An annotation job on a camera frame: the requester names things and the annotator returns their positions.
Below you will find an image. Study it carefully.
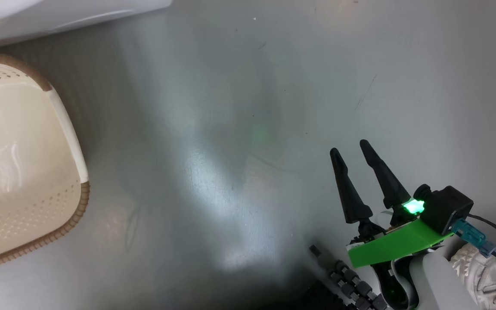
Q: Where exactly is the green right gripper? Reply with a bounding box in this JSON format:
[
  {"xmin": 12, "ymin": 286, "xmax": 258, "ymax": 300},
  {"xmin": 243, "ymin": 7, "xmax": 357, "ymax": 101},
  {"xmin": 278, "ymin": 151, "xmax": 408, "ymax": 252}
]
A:
[{"xmin": 329, "ymin": 139, "xmax": 453, "ymax": 310}]

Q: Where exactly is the white front-load washing machine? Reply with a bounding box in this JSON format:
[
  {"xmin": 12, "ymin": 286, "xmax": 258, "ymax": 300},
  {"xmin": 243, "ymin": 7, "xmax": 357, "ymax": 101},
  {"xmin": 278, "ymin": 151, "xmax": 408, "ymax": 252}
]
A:
[{"xmin": 0, "ymin": 0, "xmax": 173, "ymax": 48}]

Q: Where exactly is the white sneaker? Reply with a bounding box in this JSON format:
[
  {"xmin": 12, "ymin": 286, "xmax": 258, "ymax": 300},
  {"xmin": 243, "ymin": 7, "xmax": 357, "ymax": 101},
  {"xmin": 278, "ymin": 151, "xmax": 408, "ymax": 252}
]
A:
[{"xmin": 449, "ymin": 243, "xmax": 496, "ymax": 310}]

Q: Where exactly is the cream perforated laundry basket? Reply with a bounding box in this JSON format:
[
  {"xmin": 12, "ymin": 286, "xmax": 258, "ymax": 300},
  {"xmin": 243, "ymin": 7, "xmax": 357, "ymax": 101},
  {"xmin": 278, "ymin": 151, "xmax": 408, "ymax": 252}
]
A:
[{"xmin": 0, "ymin": 53, "xmax": 90, "ymax": 274}]

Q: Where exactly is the black ribbed cable carrier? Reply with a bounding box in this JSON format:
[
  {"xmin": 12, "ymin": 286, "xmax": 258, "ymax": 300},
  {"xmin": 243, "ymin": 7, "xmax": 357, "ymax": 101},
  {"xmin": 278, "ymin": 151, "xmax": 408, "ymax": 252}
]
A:
[{"xmin": 309, "ymin": 245, "xmax": 388, "ymax": 310}]

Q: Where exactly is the right cable with teal connector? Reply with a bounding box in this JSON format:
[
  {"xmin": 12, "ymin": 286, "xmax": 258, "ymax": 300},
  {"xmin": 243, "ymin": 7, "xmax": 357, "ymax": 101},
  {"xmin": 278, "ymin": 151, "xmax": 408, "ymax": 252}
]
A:
[{"xmin": 451, "ymin": 213, "xmax": 496, "ymax": 264}]

